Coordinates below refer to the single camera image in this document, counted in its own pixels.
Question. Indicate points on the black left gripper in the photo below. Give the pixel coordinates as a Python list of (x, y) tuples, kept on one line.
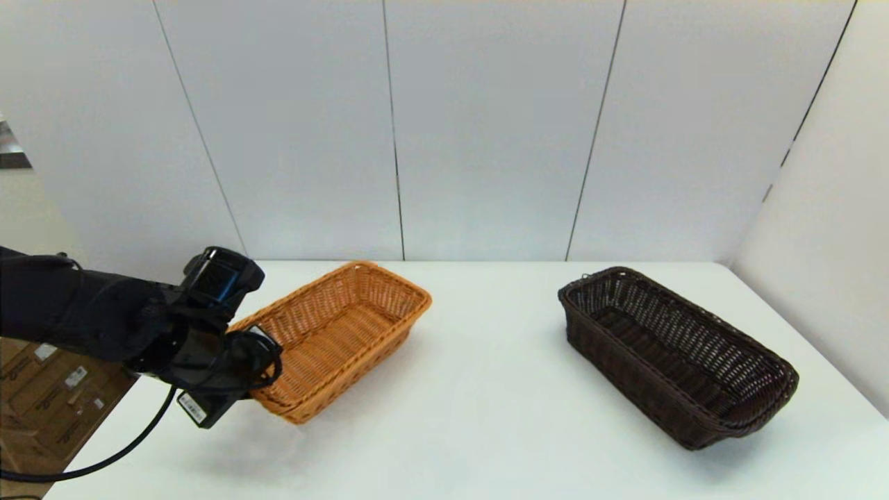
[(208, 368)]

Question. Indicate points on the orange wicker basket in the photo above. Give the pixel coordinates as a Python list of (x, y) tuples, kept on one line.
[(333, 326)]

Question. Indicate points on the dark brown wicker basket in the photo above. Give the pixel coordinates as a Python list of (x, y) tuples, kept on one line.
[(625, 375)]

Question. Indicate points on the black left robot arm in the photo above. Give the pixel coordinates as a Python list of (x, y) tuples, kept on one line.
[(69, 312)]

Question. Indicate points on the brown cardboard box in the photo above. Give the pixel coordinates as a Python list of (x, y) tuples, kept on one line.
[(76, 423), (62, 389), (28, 357)]

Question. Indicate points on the small left wrist camera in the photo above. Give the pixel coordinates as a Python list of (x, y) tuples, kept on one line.
[(264, 337)]

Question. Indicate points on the grey metal wall fixture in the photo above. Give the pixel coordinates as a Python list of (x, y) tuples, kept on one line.
[(14, 149)]

